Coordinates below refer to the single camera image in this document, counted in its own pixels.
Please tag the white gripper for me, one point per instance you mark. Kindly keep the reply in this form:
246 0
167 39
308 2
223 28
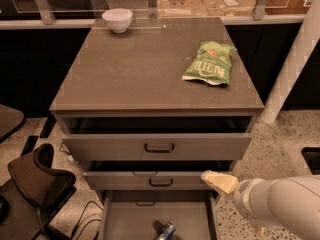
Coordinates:
249 194

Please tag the silver blue redbull can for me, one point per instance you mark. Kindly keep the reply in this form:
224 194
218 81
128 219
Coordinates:
166 232

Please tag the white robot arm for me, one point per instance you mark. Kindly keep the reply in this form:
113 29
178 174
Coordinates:
292 203

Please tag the grey drawer cabinet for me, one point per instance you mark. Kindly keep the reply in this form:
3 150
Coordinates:
138 73

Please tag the grey middle drawer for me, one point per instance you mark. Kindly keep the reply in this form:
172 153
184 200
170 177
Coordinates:
152 175

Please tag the grey top drawer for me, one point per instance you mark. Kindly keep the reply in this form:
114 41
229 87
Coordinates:
159 138

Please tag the green kettle chips bag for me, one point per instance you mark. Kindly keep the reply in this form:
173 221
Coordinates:
212 63

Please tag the right cardboard box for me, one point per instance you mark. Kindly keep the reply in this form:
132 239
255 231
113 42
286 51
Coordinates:
230 7

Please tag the cardboard box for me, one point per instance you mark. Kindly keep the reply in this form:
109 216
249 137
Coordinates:
181 8
230 7

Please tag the dark brown chair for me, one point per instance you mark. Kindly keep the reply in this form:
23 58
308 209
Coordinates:
33 196

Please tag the left cardboard box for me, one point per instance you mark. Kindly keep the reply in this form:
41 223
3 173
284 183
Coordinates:
181 8

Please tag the white ceramic bowl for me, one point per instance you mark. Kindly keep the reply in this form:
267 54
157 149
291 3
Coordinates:
117 20

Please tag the dark round table edge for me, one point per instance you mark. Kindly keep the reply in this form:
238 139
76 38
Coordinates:
10 121

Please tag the white diagonal post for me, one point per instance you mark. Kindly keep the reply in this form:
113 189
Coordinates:
300 51

